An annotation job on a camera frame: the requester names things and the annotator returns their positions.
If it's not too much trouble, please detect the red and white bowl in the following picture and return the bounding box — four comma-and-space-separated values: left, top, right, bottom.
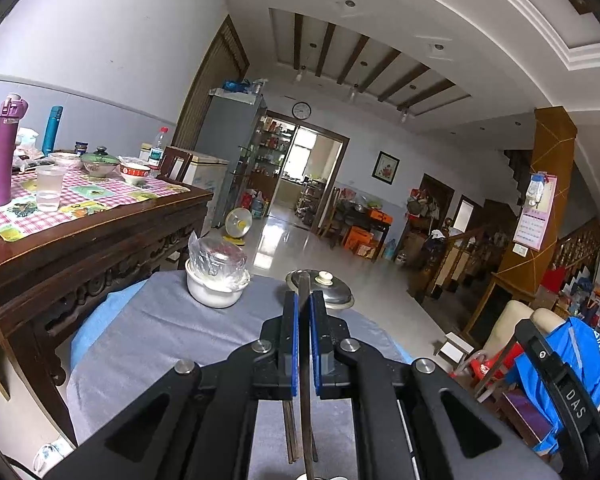
119, 157, 152, 184

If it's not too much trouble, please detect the floral bowl with glass lid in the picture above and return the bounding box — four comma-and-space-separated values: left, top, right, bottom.
81, 146, 121, 178

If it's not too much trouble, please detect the purple box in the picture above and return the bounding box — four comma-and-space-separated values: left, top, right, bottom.
502, 390, 556, 441

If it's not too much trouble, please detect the red cap water bottle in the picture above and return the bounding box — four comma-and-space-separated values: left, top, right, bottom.
148, 126, 171, 171

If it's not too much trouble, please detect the blue jacket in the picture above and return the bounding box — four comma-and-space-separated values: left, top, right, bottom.
510, 316, 600, 456

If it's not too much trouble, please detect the blue table cover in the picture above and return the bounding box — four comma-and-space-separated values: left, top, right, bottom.
70, 277, 416, 376

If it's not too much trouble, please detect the grey cloth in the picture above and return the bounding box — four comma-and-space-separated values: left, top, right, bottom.
65, 270, 411, 480

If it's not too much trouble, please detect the small patterned bowl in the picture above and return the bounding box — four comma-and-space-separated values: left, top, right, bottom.
47, 152, 83, 169

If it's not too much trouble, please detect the checkered tablecloth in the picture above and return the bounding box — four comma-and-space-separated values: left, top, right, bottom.
0, 160, 191, 243

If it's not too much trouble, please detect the wooden chair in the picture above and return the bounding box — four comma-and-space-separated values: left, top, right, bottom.
160, 146, 193, 183

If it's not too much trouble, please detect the orange cardboard box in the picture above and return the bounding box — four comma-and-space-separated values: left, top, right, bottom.
345, 225, 381, 258

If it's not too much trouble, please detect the brown wooden door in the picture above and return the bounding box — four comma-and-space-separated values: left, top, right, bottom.
172, 15, 251, 151

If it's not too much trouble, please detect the red plastic stool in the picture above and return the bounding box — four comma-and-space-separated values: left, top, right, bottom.
467, 345, 523, 391

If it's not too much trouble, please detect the carved wooden table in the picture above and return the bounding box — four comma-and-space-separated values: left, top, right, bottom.
0, 160, 216, 446

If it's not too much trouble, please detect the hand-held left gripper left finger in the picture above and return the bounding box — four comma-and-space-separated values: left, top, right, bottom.
45, 290, 301, 480

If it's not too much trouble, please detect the clear plastic bag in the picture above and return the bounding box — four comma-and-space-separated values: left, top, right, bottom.
187, 232, 248, 288

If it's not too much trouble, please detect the cream armchair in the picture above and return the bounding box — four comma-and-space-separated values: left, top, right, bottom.
480, 300, 600, 401

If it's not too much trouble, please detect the white ceramic bowl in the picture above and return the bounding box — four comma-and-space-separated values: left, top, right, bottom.
185, 257, 251, 309

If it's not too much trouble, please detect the teal thermos bottle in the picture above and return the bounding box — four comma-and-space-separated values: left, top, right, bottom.
41, 106, 64, 157

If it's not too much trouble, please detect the wooden column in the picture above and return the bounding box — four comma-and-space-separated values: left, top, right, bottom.
495, 106, 578, 296

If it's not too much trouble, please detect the metal pot lid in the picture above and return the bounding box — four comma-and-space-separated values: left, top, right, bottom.
285, 269, 356, 311

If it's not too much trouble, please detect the small yellow fan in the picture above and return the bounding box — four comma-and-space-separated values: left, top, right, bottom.
223, 208, 253, 243

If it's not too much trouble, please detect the wall calendar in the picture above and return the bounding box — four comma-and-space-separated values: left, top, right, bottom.
513, 172, 558, 251

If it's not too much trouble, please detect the grey refrigerator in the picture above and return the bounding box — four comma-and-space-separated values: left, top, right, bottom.
195, 89, 268, 228

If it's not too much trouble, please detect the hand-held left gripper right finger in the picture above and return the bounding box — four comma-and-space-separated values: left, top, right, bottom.
310, 291, 561, 480

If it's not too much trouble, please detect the framed flower picture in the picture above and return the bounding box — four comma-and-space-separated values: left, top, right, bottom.
371, 151, 401, 184

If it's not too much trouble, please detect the clear plastic cup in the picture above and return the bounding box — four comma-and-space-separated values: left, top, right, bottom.
35, 166, 65, 212

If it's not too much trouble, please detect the white chest freezer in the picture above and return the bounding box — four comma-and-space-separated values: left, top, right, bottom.
182, 149, 229, 231

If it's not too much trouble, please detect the purple thermos bottle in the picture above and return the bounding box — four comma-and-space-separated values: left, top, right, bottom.
0, 92, 29, 207

